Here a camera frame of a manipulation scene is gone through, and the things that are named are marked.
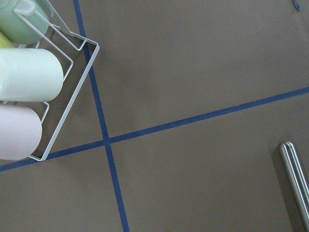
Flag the white wire cup rack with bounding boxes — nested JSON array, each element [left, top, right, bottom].
[[14, 0, 100, 161]]

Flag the white cup on rack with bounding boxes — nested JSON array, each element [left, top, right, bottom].
[[0, 48, 64, 102]]

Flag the yellow cup on rack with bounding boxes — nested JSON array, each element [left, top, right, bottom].
[[0, 32, 15, 48]]

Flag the mint green cup on rack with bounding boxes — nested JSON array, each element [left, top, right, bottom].
[[0, 0, 49, 44]]

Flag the pink cup on rack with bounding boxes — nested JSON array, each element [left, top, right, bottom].
[[0, 104, 42, 160]]

